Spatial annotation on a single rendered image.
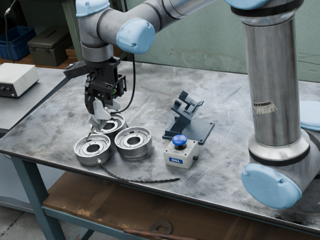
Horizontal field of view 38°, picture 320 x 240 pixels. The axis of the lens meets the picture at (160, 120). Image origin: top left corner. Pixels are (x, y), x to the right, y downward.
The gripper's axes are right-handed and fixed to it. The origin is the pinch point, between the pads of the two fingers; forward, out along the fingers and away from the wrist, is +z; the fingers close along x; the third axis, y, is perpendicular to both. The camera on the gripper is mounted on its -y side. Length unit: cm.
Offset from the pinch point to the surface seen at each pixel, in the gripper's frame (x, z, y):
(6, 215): 16, 107, -82
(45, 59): 121, 87, -136
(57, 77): 49, 35, -60
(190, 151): 2.5, 4.2, 26.1
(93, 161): -7.3, 10.0, 1.3
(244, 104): 33.5, 8.7, 30.2
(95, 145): -1.1, 10.5, -2.3
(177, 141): 2.3, 1.8, 22.6
